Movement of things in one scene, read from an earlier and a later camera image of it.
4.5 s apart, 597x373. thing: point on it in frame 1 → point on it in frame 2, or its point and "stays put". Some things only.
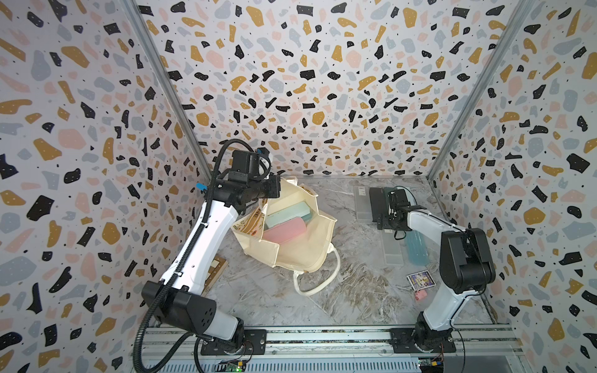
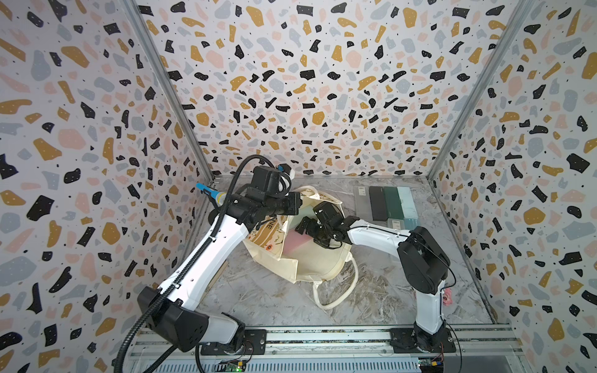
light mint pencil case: x=408 y=196 stays put
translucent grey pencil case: x=363 y=202 stays put
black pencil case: x=377 y=197 stays put
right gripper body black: x=385 y=221 → x=319 y=234
